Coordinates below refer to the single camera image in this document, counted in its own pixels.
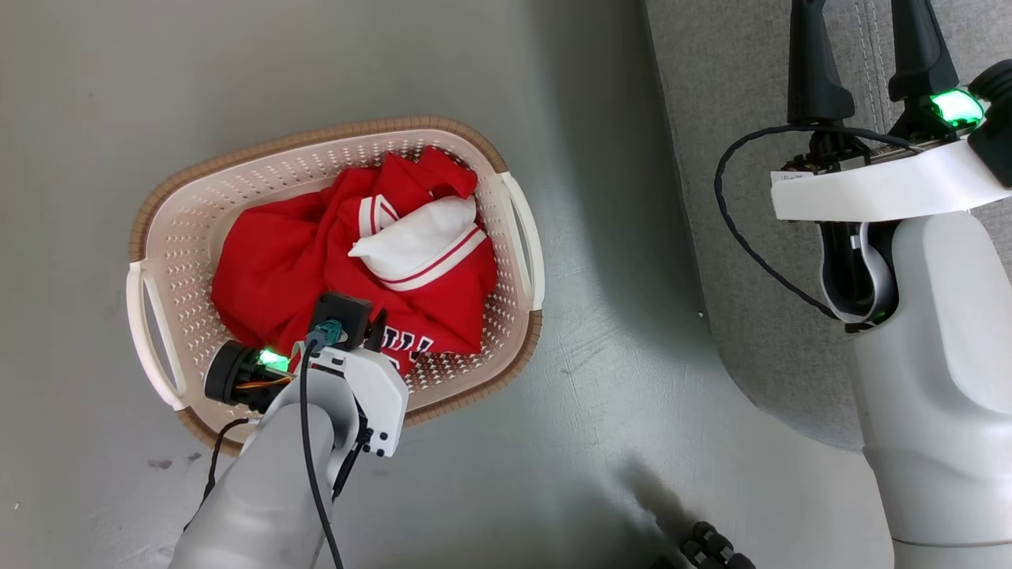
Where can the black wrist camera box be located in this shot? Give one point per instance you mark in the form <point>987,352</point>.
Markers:
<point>344,310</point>

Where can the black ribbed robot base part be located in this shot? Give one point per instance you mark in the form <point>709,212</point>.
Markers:
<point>711,547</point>

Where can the grey fabric sofa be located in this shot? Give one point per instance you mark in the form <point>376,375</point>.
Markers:
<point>751,261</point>

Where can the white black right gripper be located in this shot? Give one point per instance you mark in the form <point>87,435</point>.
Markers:
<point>885,186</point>

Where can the beige perforated plastic laundry basket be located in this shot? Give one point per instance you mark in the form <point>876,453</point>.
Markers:
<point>182,237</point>

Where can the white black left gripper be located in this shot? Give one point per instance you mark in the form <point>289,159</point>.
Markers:
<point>379,387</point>

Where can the red jersey with white sleeves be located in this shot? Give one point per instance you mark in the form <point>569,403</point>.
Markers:
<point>443,304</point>

